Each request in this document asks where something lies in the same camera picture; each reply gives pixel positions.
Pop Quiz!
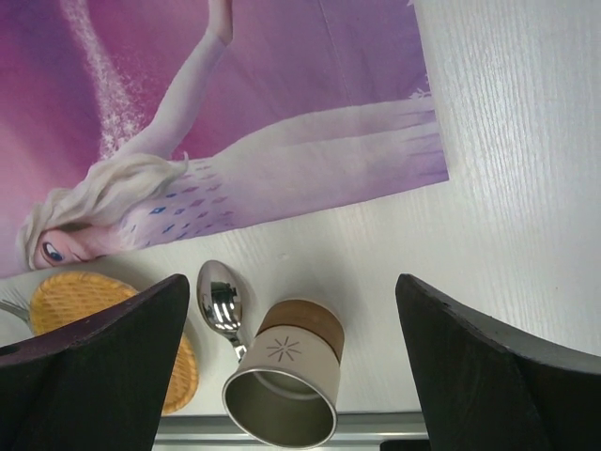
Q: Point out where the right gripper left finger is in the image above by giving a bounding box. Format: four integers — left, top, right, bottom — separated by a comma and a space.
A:
1, 274, 190, 450

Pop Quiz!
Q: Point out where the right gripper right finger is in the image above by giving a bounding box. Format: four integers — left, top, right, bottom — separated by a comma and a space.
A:
395, 274, 600, 450

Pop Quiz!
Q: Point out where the purple printed placemat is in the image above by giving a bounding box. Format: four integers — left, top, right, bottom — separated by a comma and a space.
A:
1, 1, 448, 277

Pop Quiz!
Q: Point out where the round woven wicker plate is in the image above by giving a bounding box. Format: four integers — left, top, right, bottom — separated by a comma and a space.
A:
29, 272, 199, 415

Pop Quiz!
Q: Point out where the metal cup with wood band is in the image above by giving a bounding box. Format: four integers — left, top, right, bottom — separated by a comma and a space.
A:
222, 299, 345, 443

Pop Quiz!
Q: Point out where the fork with green handle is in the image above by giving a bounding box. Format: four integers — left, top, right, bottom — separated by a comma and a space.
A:
1, 288, 32, 329

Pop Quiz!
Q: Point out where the aluminium mounting rail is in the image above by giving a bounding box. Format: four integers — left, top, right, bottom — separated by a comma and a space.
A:
155, 412, 427, 450

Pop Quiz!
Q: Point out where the spoon with green handle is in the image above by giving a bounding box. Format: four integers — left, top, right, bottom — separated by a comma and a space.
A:
196, 260, 247, 363

